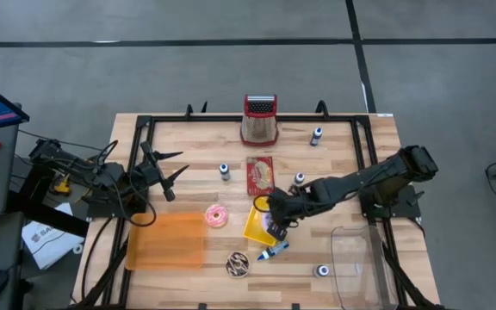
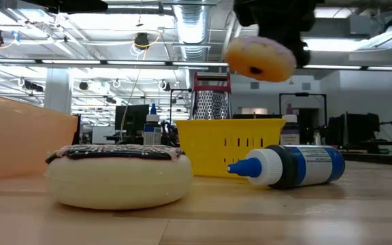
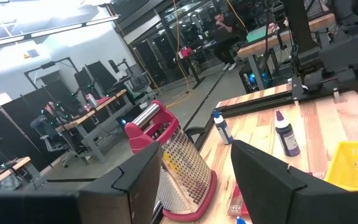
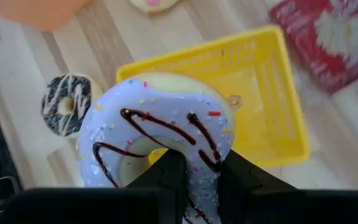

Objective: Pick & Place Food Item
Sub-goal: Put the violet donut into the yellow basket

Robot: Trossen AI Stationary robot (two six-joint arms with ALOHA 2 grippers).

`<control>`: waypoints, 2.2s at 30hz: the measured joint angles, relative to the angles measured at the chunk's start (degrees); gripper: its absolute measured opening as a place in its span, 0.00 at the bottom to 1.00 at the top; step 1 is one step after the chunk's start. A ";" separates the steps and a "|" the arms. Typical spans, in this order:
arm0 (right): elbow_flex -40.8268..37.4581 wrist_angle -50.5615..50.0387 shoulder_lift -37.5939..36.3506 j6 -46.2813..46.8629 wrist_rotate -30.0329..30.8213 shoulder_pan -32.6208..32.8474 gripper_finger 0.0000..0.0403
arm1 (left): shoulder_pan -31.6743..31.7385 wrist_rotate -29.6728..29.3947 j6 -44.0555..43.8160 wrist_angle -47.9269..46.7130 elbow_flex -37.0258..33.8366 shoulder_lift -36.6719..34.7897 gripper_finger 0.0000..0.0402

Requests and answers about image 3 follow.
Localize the yellow hanging cable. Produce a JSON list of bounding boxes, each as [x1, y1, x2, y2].
[[172, 0, 195, 108]]

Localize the violet tipped bottle violet label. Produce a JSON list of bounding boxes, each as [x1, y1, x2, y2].
[[274, 110, 301, 157]]

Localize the blue lit computer case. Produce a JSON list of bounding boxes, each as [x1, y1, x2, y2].
[[239, 62, 273, 93]]

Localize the yellow slotted plastic basket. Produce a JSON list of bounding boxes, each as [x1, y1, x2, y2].
[[324, 141, 358, 191]]

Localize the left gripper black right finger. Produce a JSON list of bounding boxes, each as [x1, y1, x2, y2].
[[231, 139, 358, 224]]

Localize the red flat packet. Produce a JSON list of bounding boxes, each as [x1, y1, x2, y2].
[[227, 182, 250, 218]]

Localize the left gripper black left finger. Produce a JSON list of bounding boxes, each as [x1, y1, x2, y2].
[[0, 142, 162, 224]]

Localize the green mat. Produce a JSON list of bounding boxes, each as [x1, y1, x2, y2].
[[246, 25, 269, 44]]

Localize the person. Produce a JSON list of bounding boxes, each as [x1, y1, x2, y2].
[[40, 101, 71, 131], [211, 11, 241, 72]]

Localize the black partition panel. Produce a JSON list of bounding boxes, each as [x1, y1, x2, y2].
[[0, 88, 83, 172]]

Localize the metal box grater red trim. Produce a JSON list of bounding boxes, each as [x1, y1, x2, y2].
[[124, 100, 218, 222]]

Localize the wooden workbench grey legs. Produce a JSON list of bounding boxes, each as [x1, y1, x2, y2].
[[0, 156, 43, 191], [55, 89, 133, 164]]

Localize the wooden workbench with green mat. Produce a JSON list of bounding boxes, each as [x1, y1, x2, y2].
[[237, 12, 337, 91]]

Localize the grey office chair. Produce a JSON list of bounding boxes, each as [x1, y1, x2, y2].
[[30, 114, 90, 167]]

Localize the black frame post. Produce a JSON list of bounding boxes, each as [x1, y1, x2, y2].
[[283, 0, 319, 100]]

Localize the red box on desk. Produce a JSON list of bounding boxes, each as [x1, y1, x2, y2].
[[178, 46, 193, 59]]

